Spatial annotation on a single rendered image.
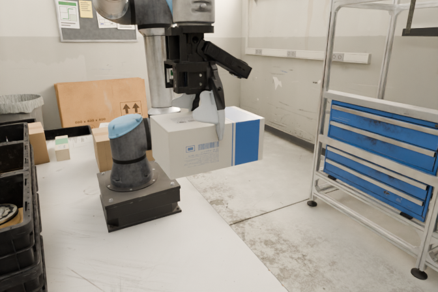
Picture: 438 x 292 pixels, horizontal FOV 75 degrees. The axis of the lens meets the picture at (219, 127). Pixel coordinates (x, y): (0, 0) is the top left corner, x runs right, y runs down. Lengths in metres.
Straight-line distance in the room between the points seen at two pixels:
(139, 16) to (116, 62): 3.08
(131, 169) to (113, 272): 0.32
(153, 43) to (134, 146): 0.34
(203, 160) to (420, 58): 2.44
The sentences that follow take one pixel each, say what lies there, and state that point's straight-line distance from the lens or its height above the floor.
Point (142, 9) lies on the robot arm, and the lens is 0.97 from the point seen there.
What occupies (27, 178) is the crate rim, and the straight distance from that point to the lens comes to 0.94.
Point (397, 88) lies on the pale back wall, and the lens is 2.90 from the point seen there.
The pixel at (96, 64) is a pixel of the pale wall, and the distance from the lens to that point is 4.01.
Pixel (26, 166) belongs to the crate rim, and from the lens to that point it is 1.03.
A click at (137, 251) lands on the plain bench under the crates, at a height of 0.70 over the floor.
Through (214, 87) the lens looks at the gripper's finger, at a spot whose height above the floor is 1.21.
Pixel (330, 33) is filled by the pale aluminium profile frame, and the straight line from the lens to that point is 2.16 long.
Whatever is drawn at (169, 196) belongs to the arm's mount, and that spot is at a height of 0.77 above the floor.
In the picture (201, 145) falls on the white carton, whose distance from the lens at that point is 0.52.
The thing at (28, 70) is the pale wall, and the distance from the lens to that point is 4.02.
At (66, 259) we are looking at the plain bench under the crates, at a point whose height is 0.70.
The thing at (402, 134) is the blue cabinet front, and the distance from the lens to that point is 1.92.
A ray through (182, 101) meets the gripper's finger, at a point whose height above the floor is 1.17.
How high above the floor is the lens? 1.29
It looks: 17 degrees down
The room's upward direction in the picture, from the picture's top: straight up
